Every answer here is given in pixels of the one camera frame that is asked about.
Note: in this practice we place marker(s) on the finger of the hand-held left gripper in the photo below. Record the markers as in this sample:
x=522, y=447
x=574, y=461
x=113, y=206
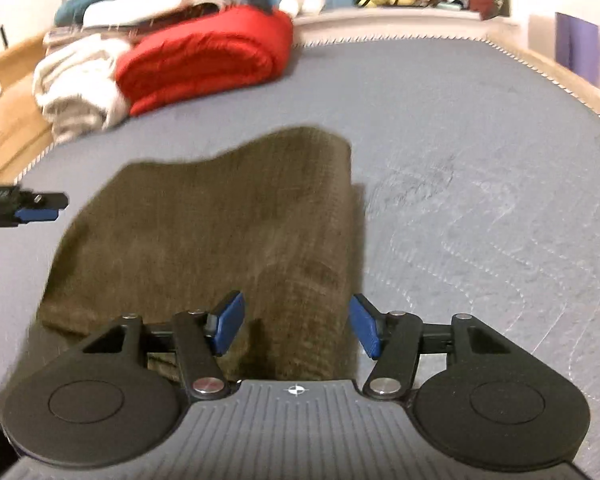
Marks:
x=37, y=215

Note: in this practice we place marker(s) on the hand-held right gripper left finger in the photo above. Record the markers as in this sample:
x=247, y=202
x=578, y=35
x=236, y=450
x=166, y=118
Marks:
x=227, y=322

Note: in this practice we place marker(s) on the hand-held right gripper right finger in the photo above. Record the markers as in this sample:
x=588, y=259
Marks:
x=366, y=325

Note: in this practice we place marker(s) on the olive green ribbed pants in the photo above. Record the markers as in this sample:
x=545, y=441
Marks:
x=205, y=220

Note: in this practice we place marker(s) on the cream folded blanket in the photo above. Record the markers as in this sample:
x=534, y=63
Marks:
x=75, y=90

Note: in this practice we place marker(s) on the dark striped folded cloth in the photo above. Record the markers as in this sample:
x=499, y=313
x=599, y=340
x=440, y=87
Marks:
x=80, y=32

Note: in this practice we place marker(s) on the white wardrobe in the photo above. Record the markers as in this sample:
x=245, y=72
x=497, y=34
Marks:
x=25, y=0

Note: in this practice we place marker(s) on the grey quilted mattress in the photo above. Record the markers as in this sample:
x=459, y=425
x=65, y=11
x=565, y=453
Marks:
x=455, y=135

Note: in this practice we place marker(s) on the red folded blanket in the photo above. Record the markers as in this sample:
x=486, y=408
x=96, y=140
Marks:
x=205, y=60

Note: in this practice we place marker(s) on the white folded cloth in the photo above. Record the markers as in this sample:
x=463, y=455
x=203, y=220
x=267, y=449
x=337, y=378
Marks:
x=140, y=2

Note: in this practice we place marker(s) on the white window sill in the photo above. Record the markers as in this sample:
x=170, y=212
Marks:
x=405, y=17

